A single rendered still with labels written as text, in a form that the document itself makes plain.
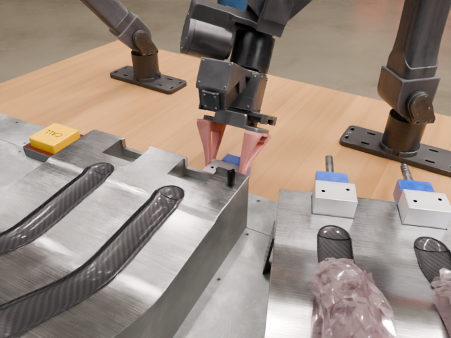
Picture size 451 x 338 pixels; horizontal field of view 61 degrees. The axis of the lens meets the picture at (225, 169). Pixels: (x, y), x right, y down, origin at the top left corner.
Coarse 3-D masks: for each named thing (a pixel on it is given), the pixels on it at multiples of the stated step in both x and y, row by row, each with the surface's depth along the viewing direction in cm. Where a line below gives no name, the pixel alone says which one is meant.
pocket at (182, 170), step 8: (184, 160) 52; (176, 168) 51; (184, 168) 53; (192, 168) 53; (176, 176) 52; (184, 176) 53; (192, 176) 53; (200, 176) 52; (208, 176) 52; (200, 184) 52
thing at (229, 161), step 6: (228, 156) 61; (234, 156) 61; (210, 162) 58; (216, 162) 58; (222, 162) 58; (228, 162) 60; (234, 162) 60; (204, 168) 56; (210, 168) 56; (228, 168) 56; (234, 168) 56; (246, 174) 60
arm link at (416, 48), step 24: (408, 0) 55; (432, 0) 53; (408, 24) 56; (432, 24) 55; (408, 48) 57; (432, 48) 57; (384, 72) 63; (408, 72) 58; (432, 72) 58; (384, 96) 64; (408, 96) 60; (432, 96) 60
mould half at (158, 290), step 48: (96, 144) 55; (48, 192) 47; (96, 192) 47; (144, 192) 46; (192, 192) 46; (240, 192) 48; (48, 240) 41; (96, 240) 41; (192, 240) 41; (0, 288) 32; (144, 288) 36; (192, 288) 42; (48, 336) 28; (96, 336) 29; (144, 336) 35
